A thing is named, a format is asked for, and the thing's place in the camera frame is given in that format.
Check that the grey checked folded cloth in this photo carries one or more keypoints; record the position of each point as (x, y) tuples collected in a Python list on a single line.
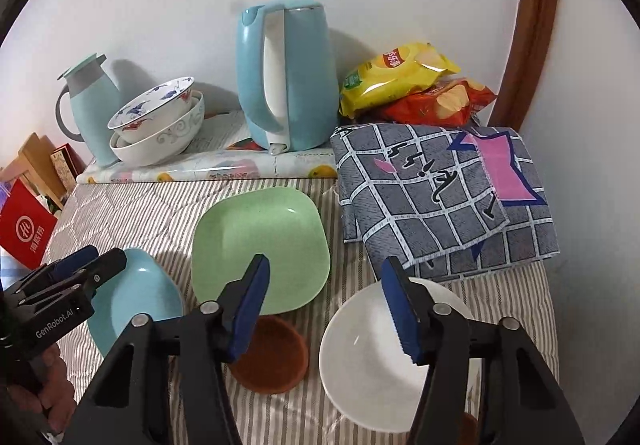
[(425, 205)]

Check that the blue floral porcelain bowl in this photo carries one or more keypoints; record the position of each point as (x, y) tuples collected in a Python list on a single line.
[(150, 110)]

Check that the person's left hand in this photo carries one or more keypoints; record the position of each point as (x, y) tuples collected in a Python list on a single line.
[(55, 380)]

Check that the blue tissue box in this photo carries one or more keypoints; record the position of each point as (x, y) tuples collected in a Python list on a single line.
[(310, 85)]

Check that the teal thermos jug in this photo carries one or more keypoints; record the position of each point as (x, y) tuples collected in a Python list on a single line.
[(95, 125)]

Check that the plain white bowl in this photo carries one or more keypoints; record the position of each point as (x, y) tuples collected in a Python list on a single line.
[(360, 355)]

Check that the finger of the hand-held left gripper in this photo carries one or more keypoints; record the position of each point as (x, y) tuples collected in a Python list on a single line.
[(75, 260), (107, 265)]

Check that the wooden boards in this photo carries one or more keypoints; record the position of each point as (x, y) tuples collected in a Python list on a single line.
[(35, 160)]

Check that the brown wooden door frame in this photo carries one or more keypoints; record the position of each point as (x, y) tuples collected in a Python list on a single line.
[(540, 0)]

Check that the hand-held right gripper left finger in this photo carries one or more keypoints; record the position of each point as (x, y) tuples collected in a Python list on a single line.
[(252, 305)]

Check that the white grey-patterned bowl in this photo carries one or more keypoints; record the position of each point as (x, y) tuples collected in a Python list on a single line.
[(165, 145)]

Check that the red chip bag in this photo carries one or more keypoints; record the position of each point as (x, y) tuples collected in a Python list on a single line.
[(440, 107)]

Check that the yellow chip bag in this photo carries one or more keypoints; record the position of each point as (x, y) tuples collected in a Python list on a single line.
[(385, 80)]

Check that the blue square plate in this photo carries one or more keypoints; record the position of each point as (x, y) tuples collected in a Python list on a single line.
[(135, 290)]

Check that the patterned dark red box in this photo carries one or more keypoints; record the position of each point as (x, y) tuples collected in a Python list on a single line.
[(67, 170)]

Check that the green square plate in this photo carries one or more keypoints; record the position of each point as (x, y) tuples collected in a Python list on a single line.
[(250, 230)]

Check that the small brown bowl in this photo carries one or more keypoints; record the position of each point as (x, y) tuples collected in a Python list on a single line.
[(275, 355)]

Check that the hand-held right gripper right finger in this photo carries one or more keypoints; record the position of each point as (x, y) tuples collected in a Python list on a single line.
[(402, 315)]

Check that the striped quilt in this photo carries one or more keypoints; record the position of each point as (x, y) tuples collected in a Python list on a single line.
[(150, 215)]

